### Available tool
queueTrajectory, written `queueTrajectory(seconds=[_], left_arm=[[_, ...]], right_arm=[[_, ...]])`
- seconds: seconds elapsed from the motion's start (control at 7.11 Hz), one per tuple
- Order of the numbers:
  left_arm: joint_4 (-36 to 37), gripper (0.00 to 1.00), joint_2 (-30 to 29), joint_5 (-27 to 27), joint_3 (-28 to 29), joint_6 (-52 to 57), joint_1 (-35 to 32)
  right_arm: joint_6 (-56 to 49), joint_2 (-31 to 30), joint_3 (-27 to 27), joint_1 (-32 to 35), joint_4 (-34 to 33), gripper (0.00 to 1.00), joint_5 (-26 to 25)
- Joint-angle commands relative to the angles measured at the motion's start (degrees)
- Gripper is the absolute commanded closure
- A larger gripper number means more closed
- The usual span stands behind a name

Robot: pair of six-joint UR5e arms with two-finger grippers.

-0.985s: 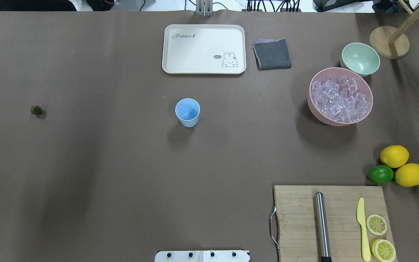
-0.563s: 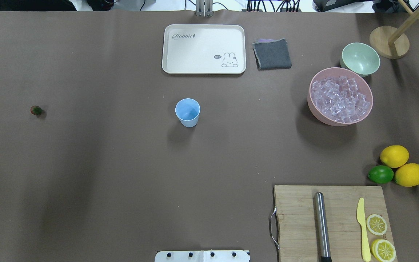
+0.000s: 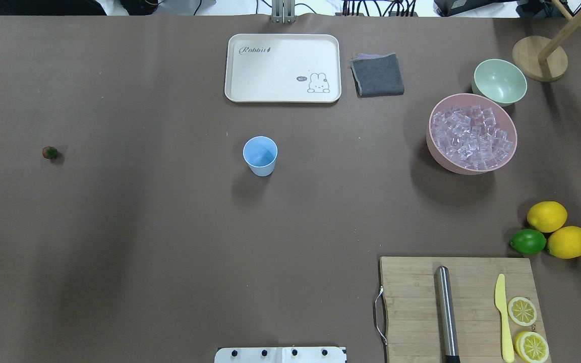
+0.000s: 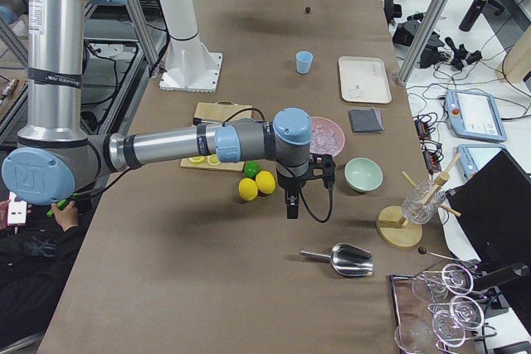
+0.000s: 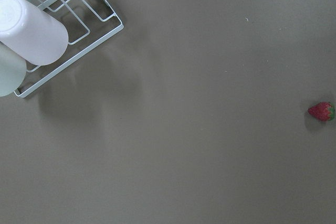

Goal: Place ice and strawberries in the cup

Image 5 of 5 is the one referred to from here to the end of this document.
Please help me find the pale green cup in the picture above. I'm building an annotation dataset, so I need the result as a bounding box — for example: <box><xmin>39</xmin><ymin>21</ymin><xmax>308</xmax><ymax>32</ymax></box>
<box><xmin>1</xmin><ymin>43</ymin><xmax>26</xmax><ymax>97</ymax></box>

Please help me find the red strawberry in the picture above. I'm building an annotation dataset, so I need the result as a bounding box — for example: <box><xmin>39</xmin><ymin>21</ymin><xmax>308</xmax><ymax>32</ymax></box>
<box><xmin>308</xmin><ymin>102</ymin><xmax>335</xmax><ymax>122</ymax></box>

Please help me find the white wire cup rack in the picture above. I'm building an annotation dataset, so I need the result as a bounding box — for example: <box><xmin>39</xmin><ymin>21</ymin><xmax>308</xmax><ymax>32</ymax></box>
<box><xmin>14</xmin><ymin>0</ymin><xmax>124</xmax><ymax>98</ymax></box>

